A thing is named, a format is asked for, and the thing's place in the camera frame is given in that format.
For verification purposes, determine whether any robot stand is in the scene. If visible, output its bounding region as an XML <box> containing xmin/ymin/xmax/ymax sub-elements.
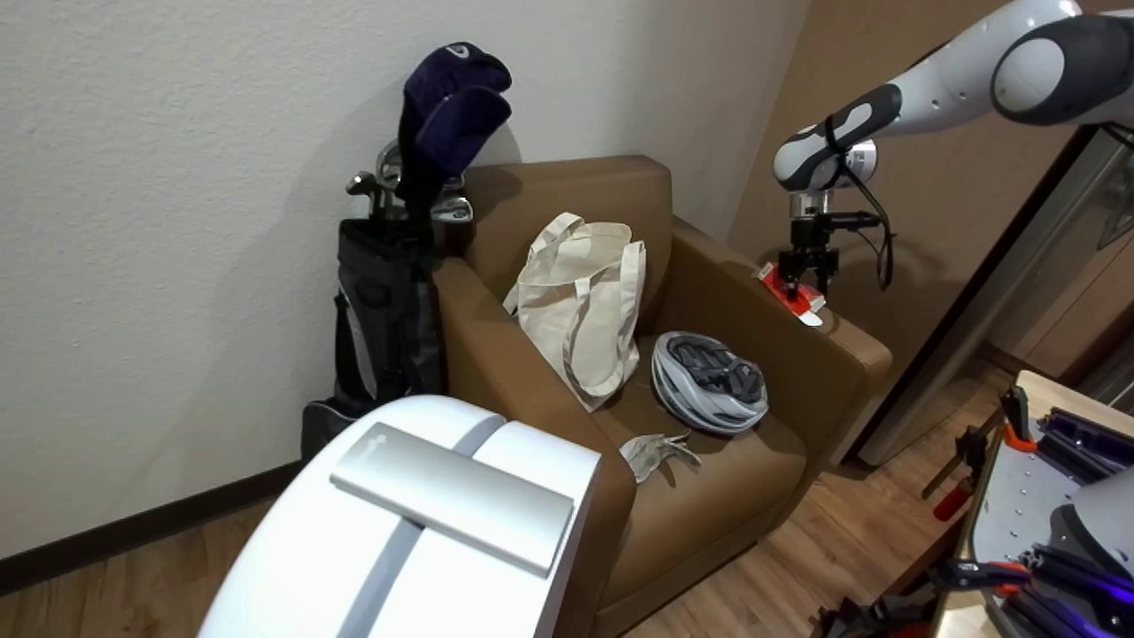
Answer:
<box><xmin>928</xmin><ymin>370</ymin><xmax>1134</xmax><ymax>638</ymax></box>

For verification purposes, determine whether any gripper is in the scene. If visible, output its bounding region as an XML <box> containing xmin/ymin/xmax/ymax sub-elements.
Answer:
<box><xmin>778</xmin><ymin>213</ymin><xmax>841</xmax><ymax>300</ymax></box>

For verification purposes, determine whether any black clamp with orange tip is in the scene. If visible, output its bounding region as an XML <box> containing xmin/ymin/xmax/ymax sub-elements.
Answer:
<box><xmin>930</xmin><ymin>544</ymin><xmax>1134</xmax><ymax>621</ymax></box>

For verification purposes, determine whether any grey and white bicycle helmet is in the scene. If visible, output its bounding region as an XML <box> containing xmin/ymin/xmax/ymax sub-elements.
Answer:
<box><xmin>650</xmin><ymin>331</ymin><xmax>771</xmax><ymax>437</ymax></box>

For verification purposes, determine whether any pair of grey gloves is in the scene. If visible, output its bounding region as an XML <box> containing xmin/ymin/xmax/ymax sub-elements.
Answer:
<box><xmin>617</xmin><ymin>431</ymin><xmax>703</xmax><ymax>485</ymax></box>

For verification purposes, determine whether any bar clamp with red handle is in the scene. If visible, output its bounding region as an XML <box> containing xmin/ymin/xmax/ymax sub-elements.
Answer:
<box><xmin>920</xmin><ymin>410</ymin><xmax>1008</xmax><ymax>524</ymax></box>

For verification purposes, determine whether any orange and black clamp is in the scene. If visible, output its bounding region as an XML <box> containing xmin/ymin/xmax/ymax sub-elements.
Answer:
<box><xmin>998</xmin><ymin>385</ymin><xmax>1039</xmax><ymax>455</ymax></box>

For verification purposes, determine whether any beige canvas tote bag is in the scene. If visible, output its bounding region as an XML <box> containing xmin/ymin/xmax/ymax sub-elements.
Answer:
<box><xmin>502</xmin><ymin>212</ymin><xmax>649</xmax><ymax>414</ymax></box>

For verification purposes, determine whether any brown armchair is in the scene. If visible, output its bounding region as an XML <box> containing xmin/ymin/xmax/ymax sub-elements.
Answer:
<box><xmin>431</xmin><ymin>155</ymin><xmax>895</xmax><ymax>638</ymax></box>

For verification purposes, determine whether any bundle of golf clubs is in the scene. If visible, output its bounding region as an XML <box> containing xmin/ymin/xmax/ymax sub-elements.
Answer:
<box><xmin>345</xmin><ymin>137</ymin><xmax>476</xmax><ymax>226</ymax></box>

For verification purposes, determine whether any purple golf club head cover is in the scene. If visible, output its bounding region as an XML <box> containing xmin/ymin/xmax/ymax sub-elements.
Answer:
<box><xmin>395</xmin><ymin>41</ymin><xmax>515</xmax><ymax>203</ymax></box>

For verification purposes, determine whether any heap of dark clamps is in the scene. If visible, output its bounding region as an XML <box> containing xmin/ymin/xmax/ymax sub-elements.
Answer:
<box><xmin>810</xmin><ymin>596</ymin><xmax>942</xmax><ymax>638</ymax></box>

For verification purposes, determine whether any silver flat bar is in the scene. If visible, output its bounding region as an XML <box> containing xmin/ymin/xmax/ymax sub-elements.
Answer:
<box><xmin>329</xmin><ymin>420</ymin><xmax>577</xmax><ymax>579</ymax></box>

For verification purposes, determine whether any black and grey golf bag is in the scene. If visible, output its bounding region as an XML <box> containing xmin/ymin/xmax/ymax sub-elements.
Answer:
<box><xmin>299</xmin><ymin>216</ymin><xmax>449</xmax><ymax>463</ymax></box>

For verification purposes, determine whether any orange and white box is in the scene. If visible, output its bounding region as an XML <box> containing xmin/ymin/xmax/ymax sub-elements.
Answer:
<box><xmin>757</xmin><ymin>261</ymin><xmax>827</xmax><ymax>328</ymax></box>

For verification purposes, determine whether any white round appliance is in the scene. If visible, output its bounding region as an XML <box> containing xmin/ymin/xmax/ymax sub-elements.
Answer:
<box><xmin>196</xmin><ymin>394</ymin><xmax>604</xmax><ymax>638</ymax></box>

